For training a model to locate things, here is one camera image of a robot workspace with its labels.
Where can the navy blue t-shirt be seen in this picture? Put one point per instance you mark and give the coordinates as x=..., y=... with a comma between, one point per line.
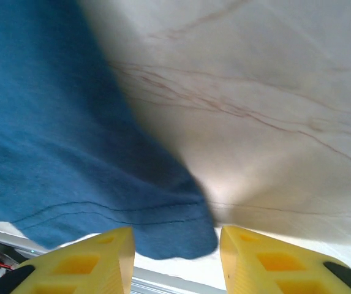
x=55, y=122

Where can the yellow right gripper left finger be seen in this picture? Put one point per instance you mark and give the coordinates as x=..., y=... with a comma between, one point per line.
x=86, y=269

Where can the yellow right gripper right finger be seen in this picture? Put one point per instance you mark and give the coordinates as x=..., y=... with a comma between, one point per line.
x=270, y=269

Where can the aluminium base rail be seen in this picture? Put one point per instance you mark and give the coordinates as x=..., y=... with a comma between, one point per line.
x=150, y=283

